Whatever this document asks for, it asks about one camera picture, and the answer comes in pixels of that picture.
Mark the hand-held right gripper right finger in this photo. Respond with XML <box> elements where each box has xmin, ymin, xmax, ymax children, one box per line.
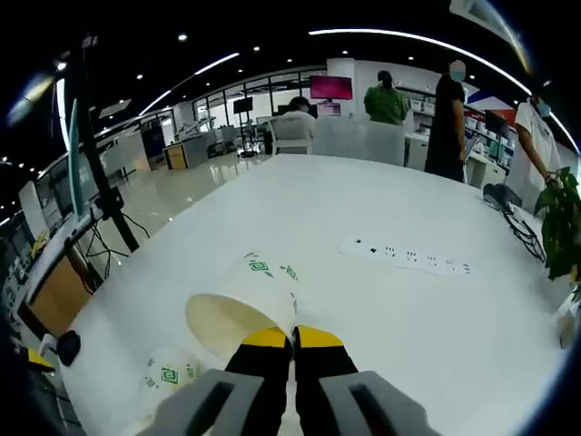
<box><xmin>293</xmin><ymin>324</ymin><xmax>444</xmax><ymax>436</ymax></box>

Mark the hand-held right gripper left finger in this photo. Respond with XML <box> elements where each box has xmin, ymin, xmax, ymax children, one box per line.
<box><xmin>152</xmin><ymin>327</ymin><xmax>295</xmax><ymax>436</ymax></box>

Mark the green-printed paper cup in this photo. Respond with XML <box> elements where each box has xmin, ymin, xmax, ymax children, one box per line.
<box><xmin>184</xmin><ymin>252</ymin><xmax>300</xmax><ymax>364</ymax></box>
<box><xmin>143</xmin><ymin>347</ymin><xmax>203</xmax><ymax>426</ymax></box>

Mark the white power strip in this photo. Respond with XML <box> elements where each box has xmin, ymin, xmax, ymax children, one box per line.
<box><xmin>340</xmin><ymin>233</ymin><xmax>473</xmax><ymax>276</ymax></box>

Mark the black round device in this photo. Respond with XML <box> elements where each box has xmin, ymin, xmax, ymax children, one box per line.
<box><xmin>56</xmin><ymin>330</ymin><xmax>83</xmax><ymax>367</ymax></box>

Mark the white table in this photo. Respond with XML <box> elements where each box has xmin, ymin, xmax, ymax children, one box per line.
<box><xmin>58</xmin><ymin>153</ymin><xmax>581</xmax><ymax>436</ymax></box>

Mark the small side desk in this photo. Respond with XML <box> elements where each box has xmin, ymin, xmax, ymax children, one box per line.
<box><xmin>25</xmin><ymin>213</ymin><xmax>113</xmax><ymax>332</ymax></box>

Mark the black tripod stand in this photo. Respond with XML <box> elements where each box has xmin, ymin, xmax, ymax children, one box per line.
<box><xmin>81</xmin><ymin>34</ymin><xmax>142</xmax><ymax>253</ymax></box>

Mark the wooden-fronted cabinet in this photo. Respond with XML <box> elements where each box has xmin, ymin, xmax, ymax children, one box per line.
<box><xmin>162</xmin><ymin>140</ymin><xmax>210</xmax><ymax>172</ymax></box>

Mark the glass vase with pebbles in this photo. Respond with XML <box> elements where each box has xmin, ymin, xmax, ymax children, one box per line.
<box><xmin>556</xmin><ymin>285</ymin><xmax>581</xmax><ymax>351</ymax></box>

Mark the white office chair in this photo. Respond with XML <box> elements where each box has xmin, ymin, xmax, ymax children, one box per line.
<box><xmin>271</xmin><ymin>115</ymin><xmax>315</xmax><ymax>155</ymax></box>

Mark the translucent desk partition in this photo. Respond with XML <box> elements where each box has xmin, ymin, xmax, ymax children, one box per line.
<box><xmin>312</xmin><ymin>118</ymin><xmax>408</xmax><ymax>167</ymax></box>

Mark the black monitor on stand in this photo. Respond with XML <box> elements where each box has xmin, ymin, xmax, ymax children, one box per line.
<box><xmin>233</xmin><ymin>96</ymin><xmax>256</xmax><ymax>152</ymax></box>

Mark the large green potted plant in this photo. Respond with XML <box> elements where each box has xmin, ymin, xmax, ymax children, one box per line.
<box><xmin>534</xmin><ymin>166</ymin><xmax>581</xmax><ymax>281</ymax></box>

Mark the large computer monitor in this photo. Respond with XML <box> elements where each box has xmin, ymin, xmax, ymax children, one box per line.
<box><xmin>53</xmin><ymin>76</ymin><xmax>87</xmax><ymax>219</ymax></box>

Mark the white storage shelf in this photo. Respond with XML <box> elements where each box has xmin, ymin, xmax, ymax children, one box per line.
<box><xmin>406</xmin><ymin>94</ymin><xmax>518</xmax><ymax>169</ymax></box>

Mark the pink display screen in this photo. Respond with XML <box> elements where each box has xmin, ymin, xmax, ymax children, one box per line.
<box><xmin>310</xmin><ymin>74</ymin><xmax>354</xmax><ymax>101</ymax></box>

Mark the black cable bundle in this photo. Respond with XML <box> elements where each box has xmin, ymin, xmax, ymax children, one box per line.
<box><xmin>501</xmin><ymin>202</ymin><xmax>547</xmax><ymax>263</ymax></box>

